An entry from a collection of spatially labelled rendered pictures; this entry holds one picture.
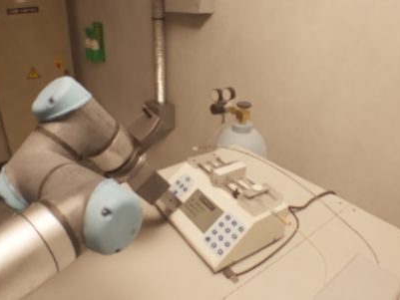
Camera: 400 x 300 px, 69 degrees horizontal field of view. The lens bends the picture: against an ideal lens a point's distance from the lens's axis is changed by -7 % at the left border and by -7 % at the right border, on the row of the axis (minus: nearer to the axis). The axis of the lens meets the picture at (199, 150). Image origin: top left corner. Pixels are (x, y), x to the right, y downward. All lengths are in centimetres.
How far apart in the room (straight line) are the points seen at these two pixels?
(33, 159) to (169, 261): 29
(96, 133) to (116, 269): 25
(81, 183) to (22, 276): 11
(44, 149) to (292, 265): 45
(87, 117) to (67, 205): 16
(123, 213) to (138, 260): 26
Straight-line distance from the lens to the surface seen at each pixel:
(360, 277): 44
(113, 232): 33
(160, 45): 198
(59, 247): 32
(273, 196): 58
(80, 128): 45
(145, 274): 56
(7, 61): 351
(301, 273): 59
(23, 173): 43
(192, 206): 62
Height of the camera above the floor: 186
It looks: 27 degrees down
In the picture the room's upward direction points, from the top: 1 degrees clockwise
